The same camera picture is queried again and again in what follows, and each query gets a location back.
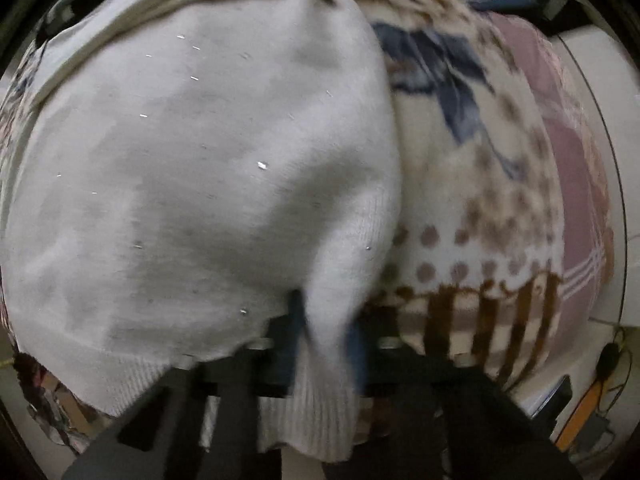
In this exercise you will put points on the orange handled tool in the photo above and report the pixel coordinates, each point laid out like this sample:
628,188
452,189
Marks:
577,420

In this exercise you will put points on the pink striped bed sheet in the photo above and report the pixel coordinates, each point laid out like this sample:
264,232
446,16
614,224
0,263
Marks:
570,150

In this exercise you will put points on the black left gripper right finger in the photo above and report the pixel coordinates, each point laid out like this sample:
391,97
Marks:
436,419

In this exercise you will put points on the floral fleece blanket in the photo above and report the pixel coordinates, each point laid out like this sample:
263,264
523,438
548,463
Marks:
444,97

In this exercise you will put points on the white knit sweater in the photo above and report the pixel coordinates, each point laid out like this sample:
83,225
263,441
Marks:
172,169

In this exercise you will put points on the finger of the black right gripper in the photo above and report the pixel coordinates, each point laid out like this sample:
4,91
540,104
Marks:
551,17

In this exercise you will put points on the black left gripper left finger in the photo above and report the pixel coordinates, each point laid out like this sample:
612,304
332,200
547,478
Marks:
200,421

